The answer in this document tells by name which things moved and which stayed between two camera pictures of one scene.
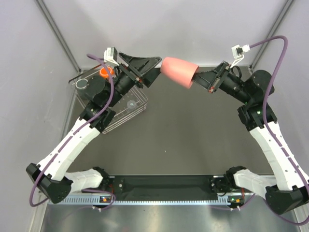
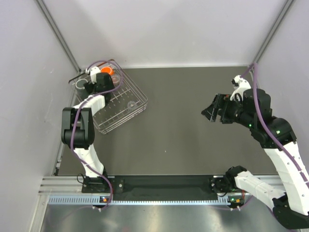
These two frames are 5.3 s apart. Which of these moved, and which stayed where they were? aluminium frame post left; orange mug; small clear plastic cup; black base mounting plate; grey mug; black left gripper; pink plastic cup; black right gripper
Moved: black left gripper; black right gripper; pink plastic cup
Stayed: grey mug; black base mounting plate; small clear plastic cup; aluminium frame post left; orange mug
